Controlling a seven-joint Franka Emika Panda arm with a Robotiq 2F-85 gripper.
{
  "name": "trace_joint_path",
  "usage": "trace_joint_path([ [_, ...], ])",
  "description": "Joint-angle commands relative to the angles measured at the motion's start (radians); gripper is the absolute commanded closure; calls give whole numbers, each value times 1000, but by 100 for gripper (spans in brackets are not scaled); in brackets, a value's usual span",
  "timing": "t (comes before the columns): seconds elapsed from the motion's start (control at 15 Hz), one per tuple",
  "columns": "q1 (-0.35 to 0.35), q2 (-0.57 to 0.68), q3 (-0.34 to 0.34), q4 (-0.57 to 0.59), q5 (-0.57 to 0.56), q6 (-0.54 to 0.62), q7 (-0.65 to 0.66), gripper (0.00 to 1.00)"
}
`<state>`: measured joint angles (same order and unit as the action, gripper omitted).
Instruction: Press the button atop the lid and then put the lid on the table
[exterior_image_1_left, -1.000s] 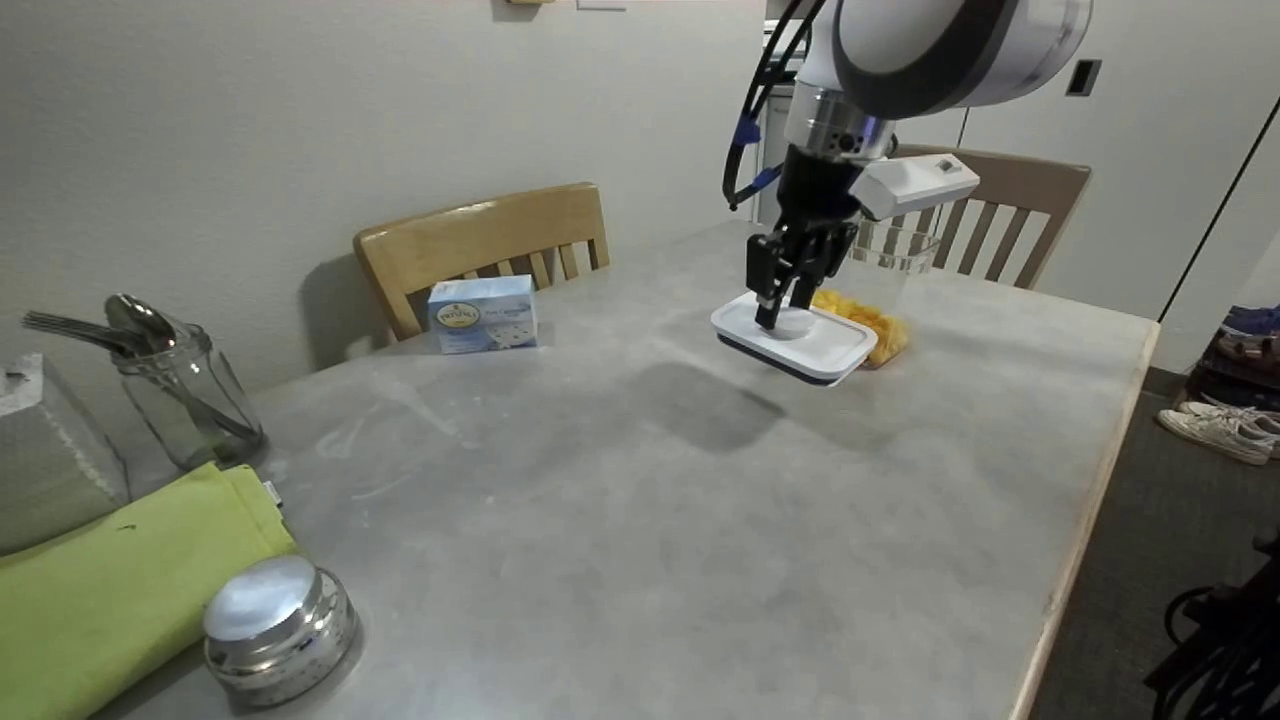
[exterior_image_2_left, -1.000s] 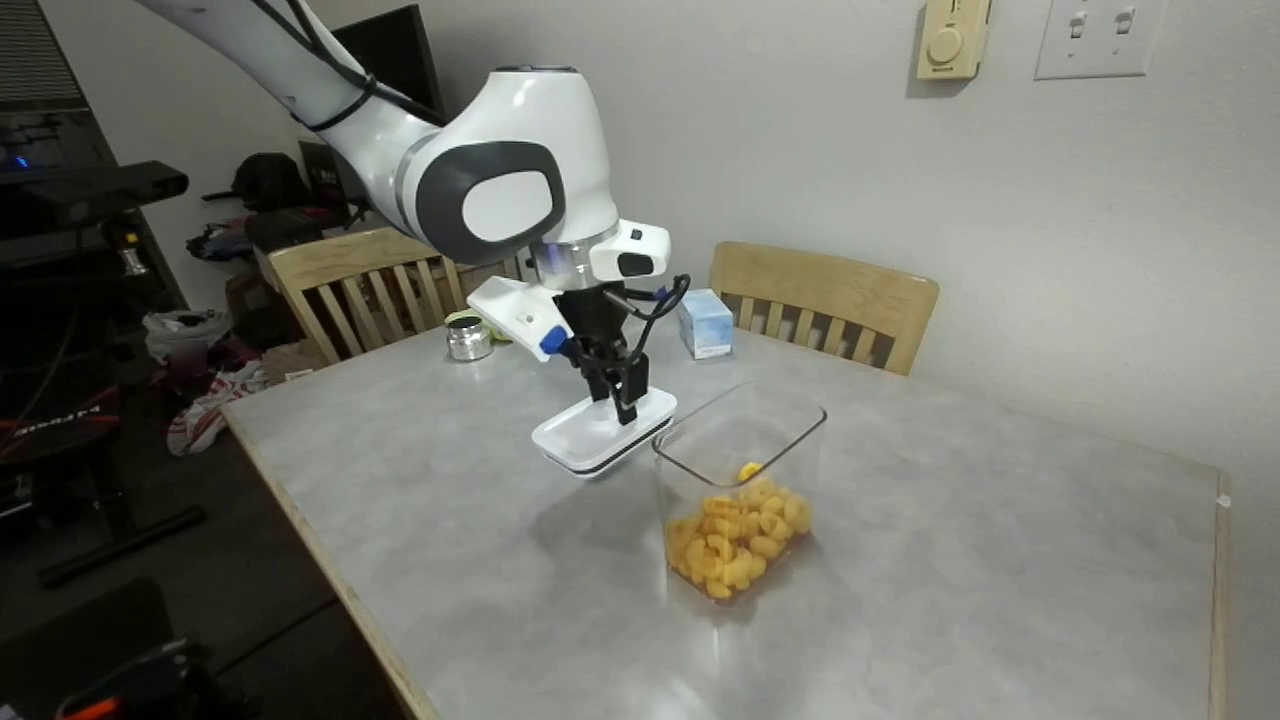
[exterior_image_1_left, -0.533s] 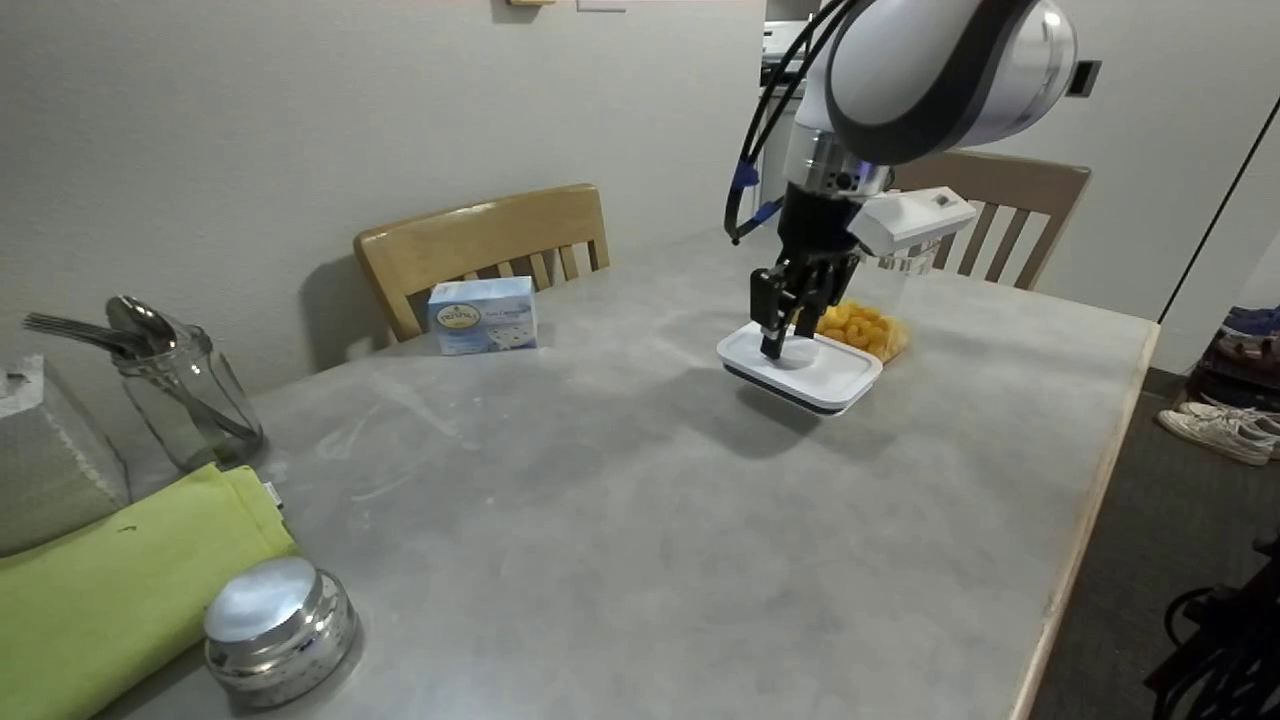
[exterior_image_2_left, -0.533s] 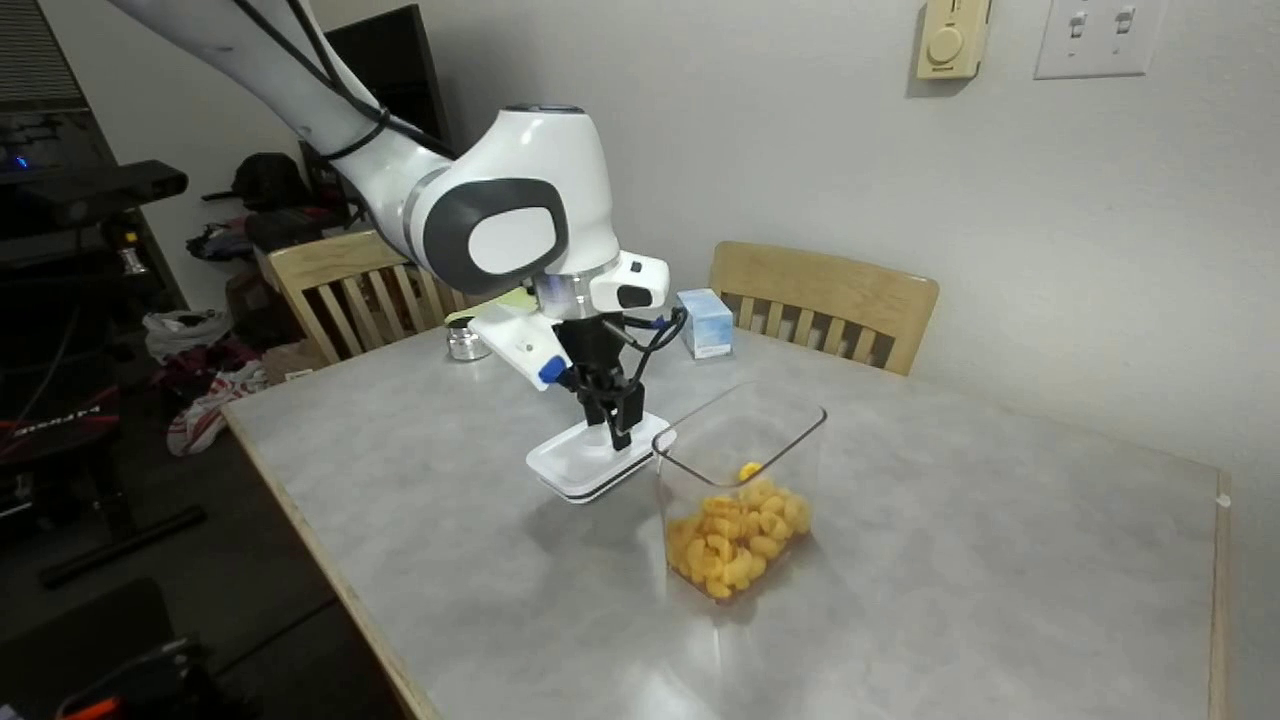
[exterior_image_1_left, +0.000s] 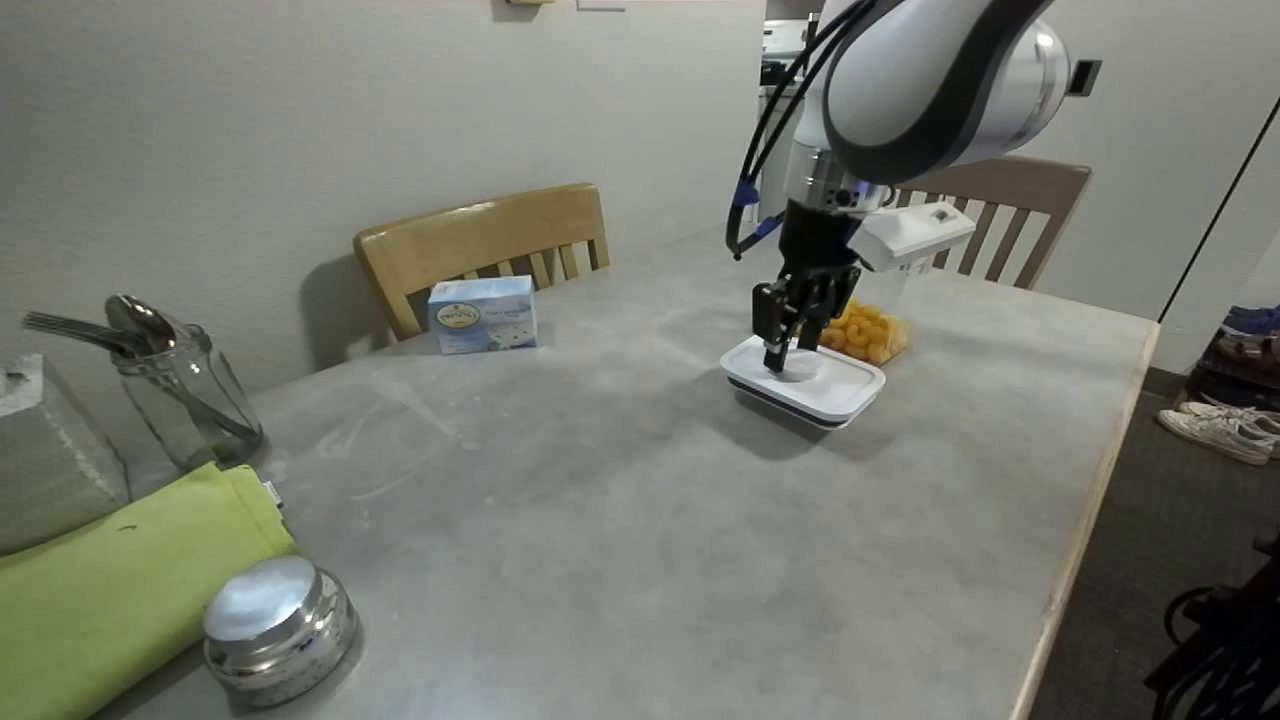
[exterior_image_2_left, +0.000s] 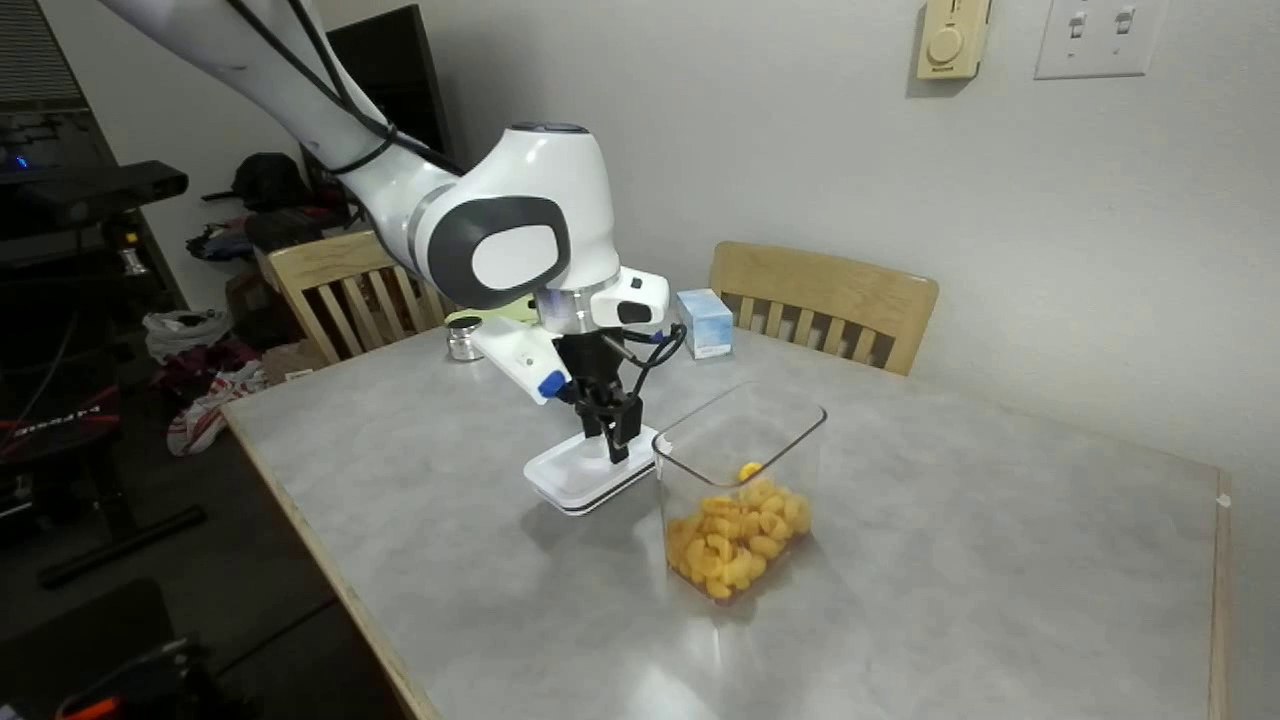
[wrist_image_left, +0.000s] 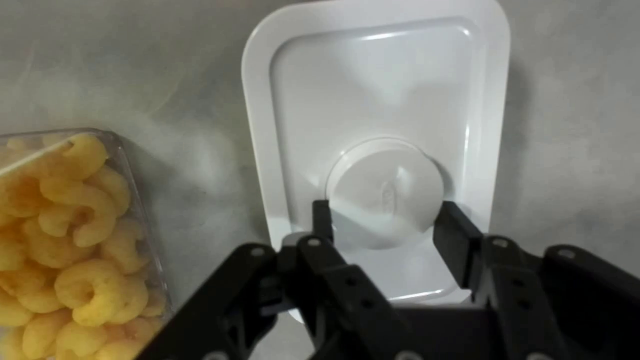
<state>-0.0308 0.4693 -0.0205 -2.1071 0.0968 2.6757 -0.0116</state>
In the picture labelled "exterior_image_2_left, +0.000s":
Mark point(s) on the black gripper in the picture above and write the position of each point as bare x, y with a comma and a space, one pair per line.
590, 361

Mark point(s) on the white lidded container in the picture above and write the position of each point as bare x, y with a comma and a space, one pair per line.
584, 476

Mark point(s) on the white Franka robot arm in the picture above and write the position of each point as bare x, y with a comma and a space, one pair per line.
507, 245

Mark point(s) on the light blue tea box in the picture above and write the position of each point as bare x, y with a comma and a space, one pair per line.
704, 325

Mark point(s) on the clear plastic storage container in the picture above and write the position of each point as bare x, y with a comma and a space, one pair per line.
744, 441

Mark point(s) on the round silver metal tin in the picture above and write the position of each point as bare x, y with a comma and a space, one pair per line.
463, 344

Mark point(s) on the light wooden slat-back chair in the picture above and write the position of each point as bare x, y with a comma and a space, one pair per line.
826, 287
324, 264

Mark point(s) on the white red shoes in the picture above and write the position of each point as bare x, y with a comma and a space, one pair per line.
214, 406

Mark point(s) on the black round bag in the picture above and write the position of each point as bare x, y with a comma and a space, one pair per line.
268, 181

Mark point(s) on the black keyboard stand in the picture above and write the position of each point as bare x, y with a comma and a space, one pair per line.
122, 544

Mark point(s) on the black object with orange part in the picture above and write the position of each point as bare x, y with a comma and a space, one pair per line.
122, 675

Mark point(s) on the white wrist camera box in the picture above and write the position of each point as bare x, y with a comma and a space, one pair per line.
514, 357

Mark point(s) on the beige wall thermostat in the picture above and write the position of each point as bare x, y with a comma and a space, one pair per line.
954, 41

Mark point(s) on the white light switch plate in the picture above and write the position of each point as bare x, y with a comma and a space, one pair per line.
1103, 37

